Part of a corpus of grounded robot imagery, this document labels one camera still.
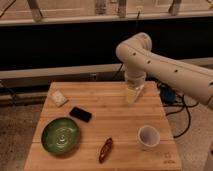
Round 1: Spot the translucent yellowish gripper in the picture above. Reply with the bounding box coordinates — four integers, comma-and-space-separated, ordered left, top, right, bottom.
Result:
126, 85, 144, 104

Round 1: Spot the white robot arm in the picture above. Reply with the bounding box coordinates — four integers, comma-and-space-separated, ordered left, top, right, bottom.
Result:
116, 32, 213, 110

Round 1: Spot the wooden board table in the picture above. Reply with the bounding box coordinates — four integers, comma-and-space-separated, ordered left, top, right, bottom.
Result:
24, 82, 182, 171

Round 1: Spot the white paper cup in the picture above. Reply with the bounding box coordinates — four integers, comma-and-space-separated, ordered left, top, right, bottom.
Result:
137, 125, 160, 150

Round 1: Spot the black smartphone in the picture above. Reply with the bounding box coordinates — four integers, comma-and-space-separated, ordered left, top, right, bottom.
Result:
70, 107, 92, 122

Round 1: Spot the dark red chili pepper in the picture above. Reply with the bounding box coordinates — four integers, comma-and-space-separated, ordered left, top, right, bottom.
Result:
99, 138, 113, 163

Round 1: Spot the white sponge block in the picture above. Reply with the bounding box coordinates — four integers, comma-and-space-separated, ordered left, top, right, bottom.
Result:
51, 91, 68, 107

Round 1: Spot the green ceramic bowl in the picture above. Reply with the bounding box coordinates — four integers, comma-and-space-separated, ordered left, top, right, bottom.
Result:
41, 117, 80, 155

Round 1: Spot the black power cable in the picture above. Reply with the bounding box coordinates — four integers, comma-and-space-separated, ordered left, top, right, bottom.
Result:
156, 81, 200, 139

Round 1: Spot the black hanging cable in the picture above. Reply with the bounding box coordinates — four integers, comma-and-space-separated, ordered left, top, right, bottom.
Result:
111, 9, 142, 81

